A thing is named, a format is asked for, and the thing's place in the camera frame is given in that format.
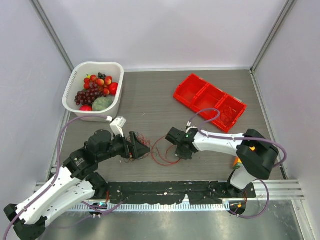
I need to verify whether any white cable duct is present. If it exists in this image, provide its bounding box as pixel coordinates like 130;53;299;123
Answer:
69;202;231;212

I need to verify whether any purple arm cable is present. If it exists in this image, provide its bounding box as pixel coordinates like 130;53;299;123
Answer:
3;115;125;240
186;107;288;221

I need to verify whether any green melon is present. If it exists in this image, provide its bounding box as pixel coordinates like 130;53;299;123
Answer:
92;97;113;112

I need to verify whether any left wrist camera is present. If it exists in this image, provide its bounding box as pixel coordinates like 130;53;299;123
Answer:
106;116;127;137

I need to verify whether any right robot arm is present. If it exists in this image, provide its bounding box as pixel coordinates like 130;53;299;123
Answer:
165;127;279;198

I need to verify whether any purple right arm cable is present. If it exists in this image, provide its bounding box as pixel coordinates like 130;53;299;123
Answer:
186;107;288;221

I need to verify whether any red tomato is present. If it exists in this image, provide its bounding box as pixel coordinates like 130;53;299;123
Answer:
79;105;93;112

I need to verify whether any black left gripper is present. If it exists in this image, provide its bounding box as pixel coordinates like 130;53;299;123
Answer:
97;130;151;162

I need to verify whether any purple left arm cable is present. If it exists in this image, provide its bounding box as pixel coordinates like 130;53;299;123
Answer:
3;115;125;240

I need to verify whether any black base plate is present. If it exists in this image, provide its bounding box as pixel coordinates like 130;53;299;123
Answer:
108;181;256;205

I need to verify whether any orange yellow carton box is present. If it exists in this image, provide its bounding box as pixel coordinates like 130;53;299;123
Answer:
232;157;243;170

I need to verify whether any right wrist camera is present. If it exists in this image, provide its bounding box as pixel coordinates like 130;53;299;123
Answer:
185;121;198;133

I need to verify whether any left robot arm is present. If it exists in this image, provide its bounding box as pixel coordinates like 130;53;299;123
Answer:
4;130;151;240

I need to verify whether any white plastic basket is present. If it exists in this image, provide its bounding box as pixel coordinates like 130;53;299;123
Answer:
62;61;124;122

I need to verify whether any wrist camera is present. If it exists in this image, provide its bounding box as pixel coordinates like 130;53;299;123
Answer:
106;116;127;137
185;121;198;133

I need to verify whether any red compartment tray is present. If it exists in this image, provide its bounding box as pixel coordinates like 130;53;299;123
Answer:
173;73;247;133

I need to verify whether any red apple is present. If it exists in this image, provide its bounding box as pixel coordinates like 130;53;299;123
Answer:
108;82;119;96

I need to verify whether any purple grape bunch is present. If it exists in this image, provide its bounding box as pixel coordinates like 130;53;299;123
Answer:
74;83;103;106

